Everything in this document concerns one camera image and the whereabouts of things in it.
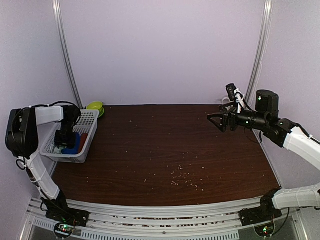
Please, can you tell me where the mint green towel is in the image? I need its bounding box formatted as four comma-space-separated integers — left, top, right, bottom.
51, 145, 64, 155

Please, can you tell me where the left aluminium corner post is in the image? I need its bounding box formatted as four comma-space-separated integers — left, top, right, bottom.
52, 0, 84, 109

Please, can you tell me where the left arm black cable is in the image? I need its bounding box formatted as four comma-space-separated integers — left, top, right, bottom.
14, 100, 83, 126

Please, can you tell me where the white printed mug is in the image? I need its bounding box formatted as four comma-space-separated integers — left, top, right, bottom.
221, 97, 231, 105

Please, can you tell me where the circuit board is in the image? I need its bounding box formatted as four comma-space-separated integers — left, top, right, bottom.
254, 222, 275, 238
53, 222, 75, 238

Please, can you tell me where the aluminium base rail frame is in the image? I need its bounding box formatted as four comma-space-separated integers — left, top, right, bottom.
17, 197, 311, 240

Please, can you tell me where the left circuit board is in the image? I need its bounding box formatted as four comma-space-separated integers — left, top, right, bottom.
53, 222, 75, 238

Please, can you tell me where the rust brown folded towel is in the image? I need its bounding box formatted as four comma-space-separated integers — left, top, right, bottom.
77, 133, 89, 154

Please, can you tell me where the right circuit board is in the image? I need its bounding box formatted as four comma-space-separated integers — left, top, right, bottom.
254, 222, 275, 238

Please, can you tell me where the lime green bowl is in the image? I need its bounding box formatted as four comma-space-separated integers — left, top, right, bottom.
86, 101, 105, 118

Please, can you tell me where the right aluminium corner post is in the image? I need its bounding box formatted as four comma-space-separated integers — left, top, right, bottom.
246, 0, 274, 107

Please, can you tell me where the white plastic perforated basket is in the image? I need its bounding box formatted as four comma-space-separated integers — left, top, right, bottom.
39, 109, 99, 164

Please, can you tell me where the blue cloth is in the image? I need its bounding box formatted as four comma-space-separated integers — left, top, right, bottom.
61, 132, 81, 155

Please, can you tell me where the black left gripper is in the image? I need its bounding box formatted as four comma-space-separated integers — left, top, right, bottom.
54, 121, 77, 151

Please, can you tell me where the aluminium corner post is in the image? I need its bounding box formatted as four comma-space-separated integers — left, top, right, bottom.
246, 0, 274, 107
52, 0, 84, 109

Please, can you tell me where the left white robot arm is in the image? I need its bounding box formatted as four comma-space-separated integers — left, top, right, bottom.
5, 101, 81, 222

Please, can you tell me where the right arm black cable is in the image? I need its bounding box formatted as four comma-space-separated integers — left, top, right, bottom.
271, 204, 292, 227

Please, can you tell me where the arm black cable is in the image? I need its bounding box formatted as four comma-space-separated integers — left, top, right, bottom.
271, 204, 292, 227
14, 100, 83, 126

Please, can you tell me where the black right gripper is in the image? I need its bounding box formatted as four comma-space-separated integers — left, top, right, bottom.
207, 101, 269, 133

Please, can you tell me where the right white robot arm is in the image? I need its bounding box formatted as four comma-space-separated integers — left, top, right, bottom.
207, 84, 320, 221

